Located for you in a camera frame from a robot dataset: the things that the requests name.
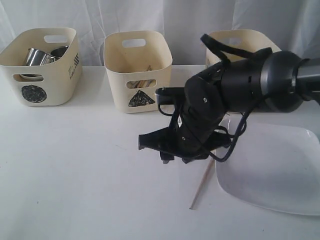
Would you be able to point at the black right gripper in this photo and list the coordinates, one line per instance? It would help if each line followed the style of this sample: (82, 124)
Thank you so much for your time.
(193, 133)

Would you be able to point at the wooden chopstick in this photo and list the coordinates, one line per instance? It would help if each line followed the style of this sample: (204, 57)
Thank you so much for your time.
(202, 183)
(141, 84)

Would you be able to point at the white round bowl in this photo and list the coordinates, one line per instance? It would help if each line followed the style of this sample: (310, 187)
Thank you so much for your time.
(32, 77)

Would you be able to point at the steel cup folding handle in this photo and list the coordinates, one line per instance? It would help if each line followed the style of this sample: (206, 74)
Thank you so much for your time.
(36, 57)

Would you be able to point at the steel table knife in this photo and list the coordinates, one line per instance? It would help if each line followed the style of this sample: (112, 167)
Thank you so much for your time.
(149, 70)

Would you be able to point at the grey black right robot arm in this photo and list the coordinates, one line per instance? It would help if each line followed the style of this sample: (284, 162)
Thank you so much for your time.
(264, 82)

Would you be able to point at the white square plate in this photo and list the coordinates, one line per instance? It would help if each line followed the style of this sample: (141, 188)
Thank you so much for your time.
(275, 167)

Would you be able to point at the cream bin with triangle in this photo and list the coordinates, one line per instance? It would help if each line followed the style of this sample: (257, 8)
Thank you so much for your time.
(126, 57)

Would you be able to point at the cream bin with square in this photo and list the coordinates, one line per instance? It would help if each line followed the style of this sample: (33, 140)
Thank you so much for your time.
(245, 39)

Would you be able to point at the cream bin with circle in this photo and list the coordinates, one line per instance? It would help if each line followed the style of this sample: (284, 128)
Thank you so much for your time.
(59, 77)

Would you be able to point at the white curtain backdrop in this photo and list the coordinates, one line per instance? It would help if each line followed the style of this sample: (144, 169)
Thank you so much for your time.
(292, 25)

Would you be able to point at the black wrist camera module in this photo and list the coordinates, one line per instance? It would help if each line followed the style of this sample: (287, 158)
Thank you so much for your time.
(169, 95)

